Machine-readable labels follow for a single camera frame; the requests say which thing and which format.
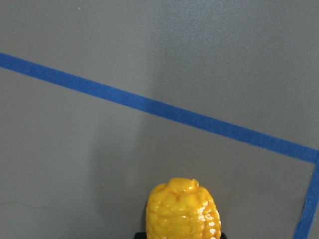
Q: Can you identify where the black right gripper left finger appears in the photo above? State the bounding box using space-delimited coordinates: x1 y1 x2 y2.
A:
134 232 147 239

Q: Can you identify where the yellow corn cob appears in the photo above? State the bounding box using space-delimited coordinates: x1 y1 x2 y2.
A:
145 178 222 239

